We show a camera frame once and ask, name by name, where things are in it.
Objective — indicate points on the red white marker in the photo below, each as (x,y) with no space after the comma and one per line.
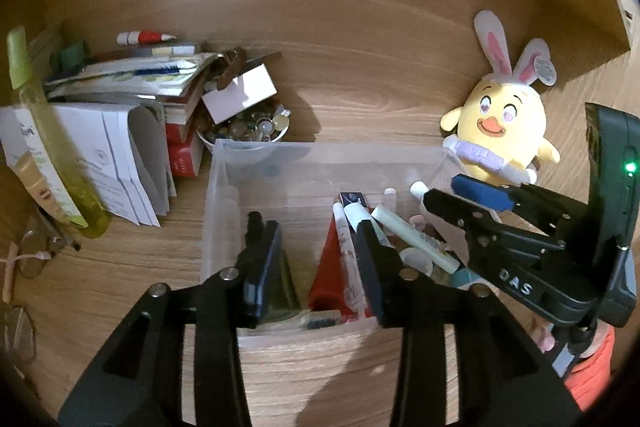
(145,38)

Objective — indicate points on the pile of small trinkets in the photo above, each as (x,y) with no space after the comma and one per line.
(250,122)

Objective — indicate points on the pale green white tube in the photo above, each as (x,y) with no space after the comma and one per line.
(415,237)

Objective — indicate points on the white card box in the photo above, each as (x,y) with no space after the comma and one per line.
(240,94)

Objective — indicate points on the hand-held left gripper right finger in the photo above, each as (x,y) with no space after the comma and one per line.
(372,277)

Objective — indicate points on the eyeglasses with white tag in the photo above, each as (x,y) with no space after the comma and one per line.
(35,257)

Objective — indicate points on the white green lotion tube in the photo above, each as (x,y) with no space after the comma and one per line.
(25,132)

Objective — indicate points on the yellow-green spray bottle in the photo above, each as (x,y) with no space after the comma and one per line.
(30,92)

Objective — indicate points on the brown hair clip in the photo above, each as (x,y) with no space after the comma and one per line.
(232,62)

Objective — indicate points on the wooden stick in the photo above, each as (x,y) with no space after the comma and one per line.
(9,277)

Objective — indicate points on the person's right forearm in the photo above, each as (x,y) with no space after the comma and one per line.
(592,372)

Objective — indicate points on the red box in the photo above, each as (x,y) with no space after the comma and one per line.
(180,124)
(185,159)

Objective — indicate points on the white tube with pink cap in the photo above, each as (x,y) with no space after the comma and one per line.
(390,196)

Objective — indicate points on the clear plastic bin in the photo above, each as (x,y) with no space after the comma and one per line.
(280,177)

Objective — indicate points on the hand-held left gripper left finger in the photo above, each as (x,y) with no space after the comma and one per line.
(265,277)

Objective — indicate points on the mint green squeeze tube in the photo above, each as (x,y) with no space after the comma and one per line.
(462,279)

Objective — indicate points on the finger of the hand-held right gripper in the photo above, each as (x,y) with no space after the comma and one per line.
(482,192)
(460,214)

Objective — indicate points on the folded white papers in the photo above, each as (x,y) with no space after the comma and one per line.
(125,157)

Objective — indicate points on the round eyeglasses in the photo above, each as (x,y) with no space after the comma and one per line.
(17,332)

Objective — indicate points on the yellow chick plush toy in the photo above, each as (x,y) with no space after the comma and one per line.
(500,122)

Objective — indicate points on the blue pen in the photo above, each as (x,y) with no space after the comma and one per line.
(157,69)

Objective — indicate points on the red foil pouch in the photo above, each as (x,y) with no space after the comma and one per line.
(327,277)

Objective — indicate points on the person's right hand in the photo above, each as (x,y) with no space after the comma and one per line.
(542,337)

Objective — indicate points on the white box with black dots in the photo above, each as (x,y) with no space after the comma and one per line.
(317,319)

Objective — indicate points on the blue card packet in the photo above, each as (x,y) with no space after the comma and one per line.
(354,198)

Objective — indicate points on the beige sunscreen bottle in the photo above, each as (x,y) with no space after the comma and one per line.
(35,187)

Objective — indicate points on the dark dropper bottle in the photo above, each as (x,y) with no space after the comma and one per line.
(287,292)

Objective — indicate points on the stack of books and papers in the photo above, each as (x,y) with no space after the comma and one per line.
(125,79)

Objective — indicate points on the white pen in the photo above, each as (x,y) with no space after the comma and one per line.
(347,252)

